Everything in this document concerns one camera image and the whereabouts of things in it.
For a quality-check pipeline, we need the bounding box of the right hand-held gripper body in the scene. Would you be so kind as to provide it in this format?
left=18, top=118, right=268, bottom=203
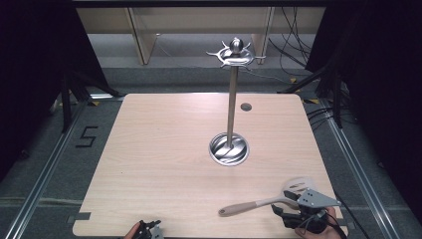
left=281, top=187, right=342, bottom=234

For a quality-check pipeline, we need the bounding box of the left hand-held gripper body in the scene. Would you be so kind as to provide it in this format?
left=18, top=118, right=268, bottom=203
left=141, top=224, right=164, bottom=239

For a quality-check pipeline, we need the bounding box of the slotted spatula with beige handle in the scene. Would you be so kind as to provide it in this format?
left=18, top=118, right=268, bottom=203
left=218, top=176, right=317, bottom=218

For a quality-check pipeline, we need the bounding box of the person's right hand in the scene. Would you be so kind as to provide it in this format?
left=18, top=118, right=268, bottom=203
left=294, top=206, right=348, bottom=239

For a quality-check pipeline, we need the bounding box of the black metal stand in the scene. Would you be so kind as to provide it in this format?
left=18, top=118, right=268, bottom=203
left=278, top=63, right=345, bottom=129
left=59, top=70, right=124, bottom=134

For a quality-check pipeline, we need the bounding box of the stainless steel utensil rack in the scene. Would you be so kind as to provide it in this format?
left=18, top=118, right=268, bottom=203
left=205, top=37, right=267, bottom=167

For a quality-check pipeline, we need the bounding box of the black curtain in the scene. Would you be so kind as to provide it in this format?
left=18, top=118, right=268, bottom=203
left=305, top=0, right=422, bottom=230
left=0, top=0, right=111, bottom=182

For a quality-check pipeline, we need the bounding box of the beige wooden cabinet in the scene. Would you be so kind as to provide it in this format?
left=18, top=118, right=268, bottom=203
left=76, top=7, right=326, bottom=66

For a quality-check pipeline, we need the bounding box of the black overhead beam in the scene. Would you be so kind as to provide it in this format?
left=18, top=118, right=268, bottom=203
left=71, top=0, right=332, bottom=9

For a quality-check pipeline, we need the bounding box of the black cable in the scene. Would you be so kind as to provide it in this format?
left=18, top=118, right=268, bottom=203
left=332, top=191, right=365, bottom=239

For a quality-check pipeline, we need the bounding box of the aluminium floor rail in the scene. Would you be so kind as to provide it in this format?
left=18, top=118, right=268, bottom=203
left=2, top=99, right=90, bottom=239
left=318, top=99, right=401, bottom=239

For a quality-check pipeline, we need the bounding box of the bundle of black cables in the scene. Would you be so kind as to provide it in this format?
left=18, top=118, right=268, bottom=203
left=268, top=7, right=315, bottom=69

